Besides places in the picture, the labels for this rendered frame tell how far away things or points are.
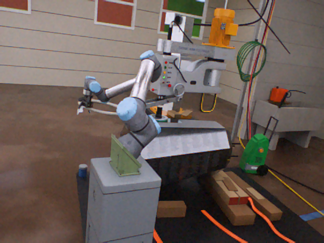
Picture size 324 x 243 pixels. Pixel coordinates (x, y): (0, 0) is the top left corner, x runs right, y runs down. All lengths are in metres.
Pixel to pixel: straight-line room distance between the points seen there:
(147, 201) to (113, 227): 0.27
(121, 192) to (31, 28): 7.25
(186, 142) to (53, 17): 6.51
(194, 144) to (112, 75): 6.46
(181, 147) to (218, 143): 0.46
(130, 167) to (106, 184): 0.21
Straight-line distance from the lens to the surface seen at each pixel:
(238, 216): 3.09
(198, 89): 3.23
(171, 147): 2.84
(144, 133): 1.84
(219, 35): 3.32
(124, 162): 1.84
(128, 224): 2.00
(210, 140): 3.08
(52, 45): 8.71
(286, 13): 5.97
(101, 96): 2.53
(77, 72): 8.87
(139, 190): 1.87
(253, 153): 4.28
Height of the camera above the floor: 1.75
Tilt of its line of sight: 17 degrees down
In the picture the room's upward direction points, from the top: 8 degrees clockwise
